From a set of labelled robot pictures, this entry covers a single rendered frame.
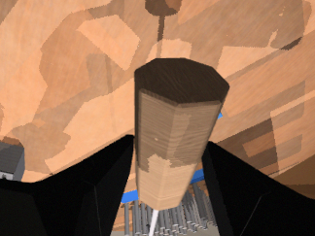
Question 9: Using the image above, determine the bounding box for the blue flat strip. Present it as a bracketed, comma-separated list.
[122, 168, 204, 203]

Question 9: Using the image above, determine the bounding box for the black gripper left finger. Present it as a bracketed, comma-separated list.
[0, 134, 134, 236]

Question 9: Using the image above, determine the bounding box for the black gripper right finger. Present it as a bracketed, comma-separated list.
[201, 141, 315, 236]

